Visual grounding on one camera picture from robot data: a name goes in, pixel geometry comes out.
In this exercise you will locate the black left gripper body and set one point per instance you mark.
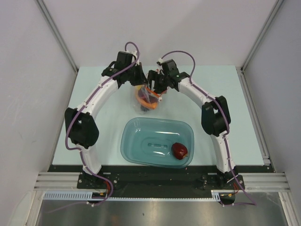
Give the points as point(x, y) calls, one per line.
point(134, 76)

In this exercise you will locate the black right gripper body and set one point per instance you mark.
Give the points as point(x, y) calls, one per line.
point(163, 79)

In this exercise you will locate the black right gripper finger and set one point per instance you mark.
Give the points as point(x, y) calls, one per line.
point(151, 77)
point(158, 87)

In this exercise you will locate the clear zip bag orange seal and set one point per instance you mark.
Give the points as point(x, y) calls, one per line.
point(145, 86)

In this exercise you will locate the dark purple fake fruit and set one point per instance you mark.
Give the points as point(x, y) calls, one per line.
point(179, 151)

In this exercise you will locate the purple fake onion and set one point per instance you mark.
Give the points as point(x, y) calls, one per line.
point(142, 94)

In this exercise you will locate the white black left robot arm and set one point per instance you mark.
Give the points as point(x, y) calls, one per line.
point(82, 132)

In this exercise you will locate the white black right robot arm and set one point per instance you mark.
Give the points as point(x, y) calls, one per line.
point(215, 116)

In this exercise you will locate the orange fake carrot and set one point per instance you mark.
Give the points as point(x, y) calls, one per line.
point(151, 102)

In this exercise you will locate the teal transparent plastic tub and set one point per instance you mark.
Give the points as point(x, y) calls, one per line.
point(148, 141)

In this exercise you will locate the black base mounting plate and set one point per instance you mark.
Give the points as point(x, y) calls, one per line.
point(161, 192)

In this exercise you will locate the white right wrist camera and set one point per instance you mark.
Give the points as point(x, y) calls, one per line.
point(160, 62)

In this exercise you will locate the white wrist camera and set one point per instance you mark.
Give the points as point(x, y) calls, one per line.
point(131, 51)
point(160, 62)

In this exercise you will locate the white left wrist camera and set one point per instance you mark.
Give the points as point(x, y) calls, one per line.
point(131, 51)

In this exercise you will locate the aluminium corner rail right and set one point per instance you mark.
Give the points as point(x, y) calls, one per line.
point(263, 32)

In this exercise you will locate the aluminium corner rail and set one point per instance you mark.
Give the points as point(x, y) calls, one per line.
point(263, 32)
point(56, 33)

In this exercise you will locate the aluminium corner rail left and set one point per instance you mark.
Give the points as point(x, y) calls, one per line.
point(56, 33)

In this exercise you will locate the aluminium front rail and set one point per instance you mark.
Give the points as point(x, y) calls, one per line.
point(252, 182)

